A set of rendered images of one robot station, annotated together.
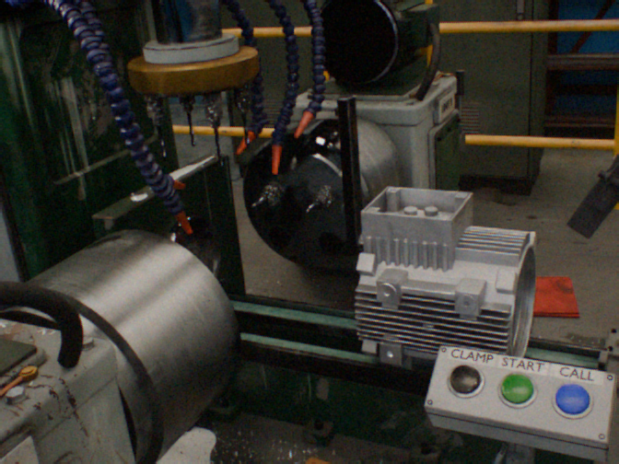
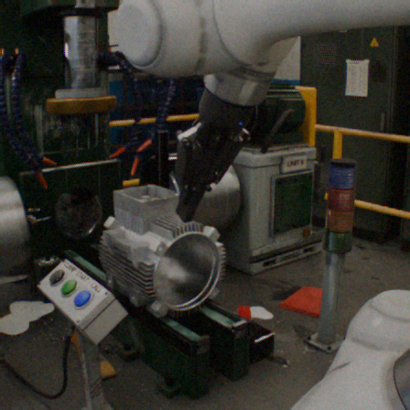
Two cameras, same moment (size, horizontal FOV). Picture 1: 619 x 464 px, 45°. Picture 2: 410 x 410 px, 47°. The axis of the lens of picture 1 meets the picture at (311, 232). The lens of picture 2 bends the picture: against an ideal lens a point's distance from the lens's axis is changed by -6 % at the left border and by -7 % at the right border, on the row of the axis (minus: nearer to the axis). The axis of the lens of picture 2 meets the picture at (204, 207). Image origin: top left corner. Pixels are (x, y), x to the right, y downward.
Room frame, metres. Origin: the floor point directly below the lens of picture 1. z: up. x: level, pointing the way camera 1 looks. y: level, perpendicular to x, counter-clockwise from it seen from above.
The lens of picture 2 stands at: (0.06, -0.66, 1.38)
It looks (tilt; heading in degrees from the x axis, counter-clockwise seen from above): 15 degrees down; 25
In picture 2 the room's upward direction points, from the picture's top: straight up
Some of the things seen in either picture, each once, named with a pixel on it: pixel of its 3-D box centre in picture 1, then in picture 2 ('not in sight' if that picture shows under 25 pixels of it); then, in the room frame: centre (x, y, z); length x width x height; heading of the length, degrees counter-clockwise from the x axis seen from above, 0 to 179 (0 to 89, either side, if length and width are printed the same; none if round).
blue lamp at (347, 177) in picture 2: not in sight; (342, 175); (1.06, -0.51, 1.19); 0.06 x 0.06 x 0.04
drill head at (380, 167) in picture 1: (331, 181); (195, 193); (1.34, -0.05, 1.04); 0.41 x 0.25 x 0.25; 153
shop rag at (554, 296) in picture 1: (542, 295); (310, 300); (1.25, -0.42, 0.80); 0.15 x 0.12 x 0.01; 166
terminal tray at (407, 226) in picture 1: (418, 227); (148, 210); (0.91, -0.14, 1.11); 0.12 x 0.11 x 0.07; 62
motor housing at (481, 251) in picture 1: (449, 295); (160, 257); (0.89, -0.18, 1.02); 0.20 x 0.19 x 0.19; 62
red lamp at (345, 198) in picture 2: not in sight; (340, 196); (1.06, -0.51, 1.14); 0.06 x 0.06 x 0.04
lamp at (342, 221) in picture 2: not in sight; (339, 217); (1.06, -0.51, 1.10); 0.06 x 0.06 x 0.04
